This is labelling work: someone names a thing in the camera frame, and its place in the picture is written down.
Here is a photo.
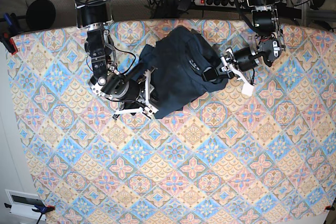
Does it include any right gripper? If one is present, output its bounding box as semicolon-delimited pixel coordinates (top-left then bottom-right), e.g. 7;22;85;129
89;67;157;119

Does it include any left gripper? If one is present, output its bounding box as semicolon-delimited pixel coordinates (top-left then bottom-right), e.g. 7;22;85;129
202;47;261;82

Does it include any dark blue t-shirt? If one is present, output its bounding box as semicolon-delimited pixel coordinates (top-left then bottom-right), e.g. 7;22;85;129
134;26;228;119

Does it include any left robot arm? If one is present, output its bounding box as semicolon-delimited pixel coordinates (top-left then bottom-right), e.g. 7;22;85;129
202;0;286;82

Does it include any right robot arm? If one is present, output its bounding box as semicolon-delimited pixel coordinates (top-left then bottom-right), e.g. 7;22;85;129
74;0;158;119

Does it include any white power strip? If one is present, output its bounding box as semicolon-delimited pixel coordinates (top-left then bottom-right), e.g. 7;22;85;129
194;0;235;7

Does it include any patterned tablecloth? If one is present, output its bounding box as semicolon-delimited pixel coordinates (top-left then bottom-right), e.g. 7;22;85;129
6;25;335;223

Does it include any black round stool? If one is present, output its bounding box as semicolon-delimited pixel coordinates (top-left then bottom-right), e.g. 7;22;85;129
26;0;56;31

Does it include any blue clamp bottom left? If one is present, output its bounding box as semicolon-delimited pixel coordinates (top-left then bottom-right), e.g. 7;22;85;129
4;203;55;214

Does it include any white floor vent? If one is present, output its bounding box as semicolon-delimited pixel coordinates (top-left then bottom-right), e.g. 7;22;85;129
5;189;44;220

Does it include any red black clamp left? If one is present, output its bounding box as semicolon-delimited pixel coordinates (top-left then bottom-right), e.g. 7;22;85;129
0;33;18;55

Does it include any red clamp bottom right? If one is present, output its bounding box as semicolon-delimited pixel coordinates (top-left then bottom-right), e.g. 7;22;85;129
325;206;335;211

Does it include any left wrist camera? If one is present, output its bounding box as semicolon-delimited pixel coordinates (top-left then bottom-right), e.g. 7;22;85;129
241;83;254;97

